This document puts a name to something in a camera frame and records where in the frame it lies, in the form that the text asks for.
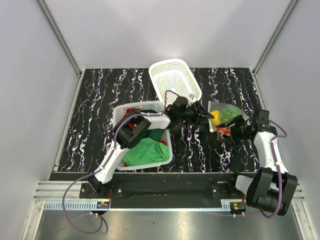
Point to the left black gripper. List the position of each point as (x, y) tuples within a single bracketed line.
[(202, 112)]

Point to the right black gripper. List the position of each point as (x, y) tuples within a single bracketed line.
[(238, 120)]

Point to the orange white fake food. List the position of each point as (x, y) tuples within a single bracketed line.
[(223, 131)]

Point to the yellow fake lemon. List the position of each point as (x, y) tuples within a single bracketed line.
[(216, 120)]

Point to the green fake lettuce leaf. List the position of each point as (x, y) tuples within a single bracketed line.
[(229, 112)]

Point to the clear zip top bag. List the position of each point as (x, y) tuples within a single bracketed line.
[(213, 105)]

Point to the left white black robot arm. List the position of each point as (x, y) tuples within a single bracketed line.
[(141, 136)]

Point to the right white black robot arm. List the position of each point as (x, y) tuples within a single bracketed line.
[(272, 188)]

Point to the empty white perforated basket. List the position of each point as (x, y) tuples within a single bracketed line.
[(171, 78)]

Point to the dark green cloth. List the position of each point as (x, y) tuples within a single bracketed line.
[(154, 134)]

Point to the white basket with cloths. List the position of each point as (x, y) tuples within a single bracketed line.
[(147, 153)]

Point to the light green cloth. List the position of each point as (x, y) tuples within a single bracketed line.
[(147, 152)]

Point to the red cloth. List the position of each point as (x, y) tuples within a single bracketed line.
[(163, 143)]

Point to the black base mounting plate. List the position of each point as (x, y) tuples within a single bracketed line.
[(165, 190)]

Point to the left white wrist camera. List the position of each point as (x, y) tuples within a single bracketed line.
[(191, 96)]

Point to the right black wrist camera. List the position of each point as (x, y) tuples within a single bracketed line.
[(260, 122)]

